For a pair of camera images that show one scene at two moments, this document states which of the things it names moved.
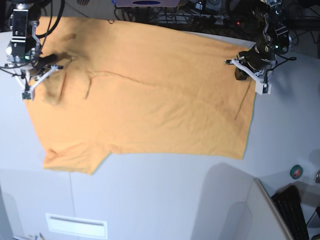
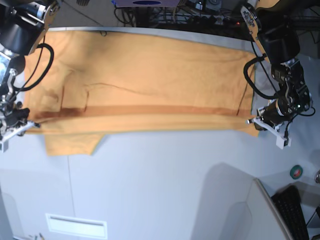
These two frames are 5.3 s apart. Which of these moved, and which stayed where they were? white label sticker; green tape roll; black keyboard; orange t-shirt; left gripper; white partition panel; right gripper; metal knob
Moved: left gripper; orange t-shirt; right gripper
Stayed: black keyboard; green tape roll; white label sticker; white partition panel; metal knob
